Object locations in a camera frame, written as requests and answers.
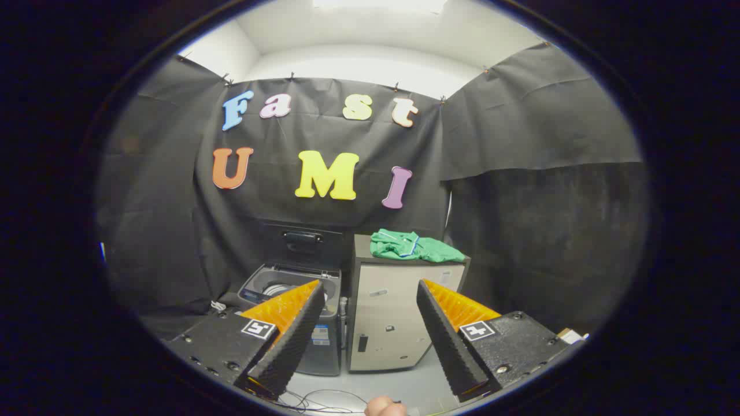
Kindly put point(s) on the grey cabinet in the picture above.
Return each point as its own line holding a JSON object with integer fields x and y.
{"x": 384, "y": 312}

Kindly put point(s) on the green polo shirt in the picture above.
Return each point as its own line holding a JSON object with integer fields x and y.
{"x": 425, "y": 247}

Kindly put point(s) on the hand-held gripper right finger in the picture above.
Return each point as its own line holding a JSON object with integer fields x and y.
{"x": 442, "y": 341}

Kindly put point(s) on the cardboard box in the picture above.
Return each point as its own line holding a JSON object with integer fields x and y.
{"x": 569, "y": 335}

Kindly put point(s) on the grey washing machine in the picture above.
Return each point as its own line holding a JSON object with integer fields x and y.
{"x": 324, "y": 346}

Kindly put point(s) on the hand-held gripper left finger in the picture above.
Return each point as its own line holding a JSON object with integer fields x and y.
{"x": 298, "y": 335}

